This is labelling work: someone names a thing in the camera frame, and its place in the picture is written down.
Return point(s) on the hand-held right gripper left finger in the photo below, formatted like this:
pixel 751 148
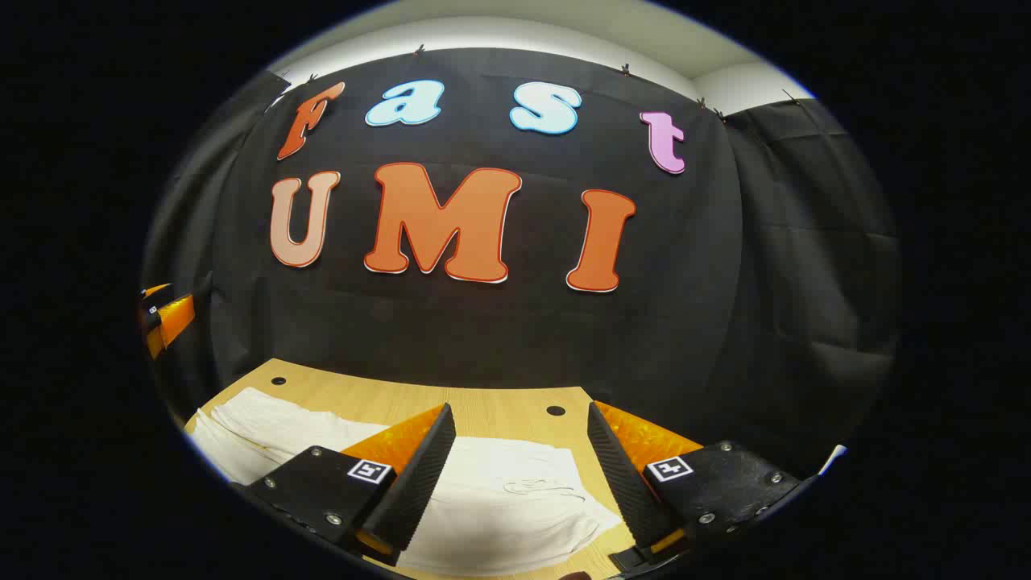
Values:
pixel 419 475

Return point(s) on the white jeans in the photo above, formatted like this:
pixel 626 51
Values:
pixel 515 499

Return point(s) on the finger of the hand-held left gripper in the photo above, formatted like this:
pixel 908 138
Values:
pixel 173 318
pixel 157 289

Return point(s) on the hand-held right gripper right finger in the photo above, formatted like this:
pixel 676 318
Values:
pixel 624 483

